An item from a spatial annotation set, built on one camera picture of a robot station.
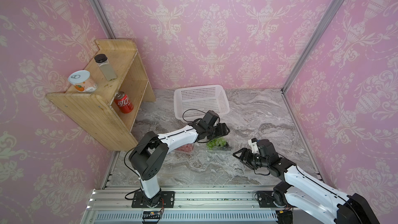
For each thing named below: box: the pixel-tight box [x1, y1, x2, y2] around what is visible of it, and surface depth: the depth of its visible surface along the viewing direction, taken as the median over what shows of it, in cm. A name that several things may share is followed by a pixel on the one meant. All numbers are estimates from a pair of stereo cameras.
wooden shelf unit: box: [46, 39, 156, 152], surface depth 69 cm
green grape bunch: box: [206, 137, 227, 150], surface depth 89 cm
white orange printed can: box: [67, 70, 98, 93], surface depth 60 cm
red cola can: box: [114, 91, 134, 114], surface depth 76 cm
